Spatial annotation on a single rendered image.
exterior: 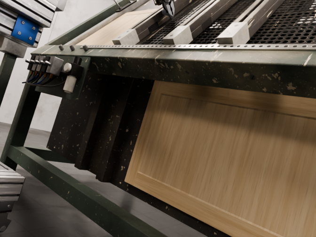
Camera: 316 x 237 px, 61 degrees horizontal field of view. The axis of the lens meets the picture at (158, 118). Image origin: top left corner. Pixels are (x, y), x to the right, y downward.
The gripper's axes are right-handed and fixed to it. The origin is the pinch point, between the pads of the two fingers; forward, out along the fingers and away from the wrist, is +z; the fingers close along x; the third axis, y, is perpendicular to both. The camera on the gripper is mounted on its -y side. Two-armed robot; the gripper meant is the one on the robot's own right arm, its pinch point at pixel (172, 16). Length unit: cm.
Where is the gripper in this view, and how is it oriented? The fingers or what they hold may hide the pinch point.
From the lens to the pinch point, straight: 162.9
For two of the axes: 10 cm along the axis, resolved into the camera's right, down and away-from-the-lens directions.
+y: -7.3, -1.7, 6.7
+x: -6.1, 6.2, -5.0
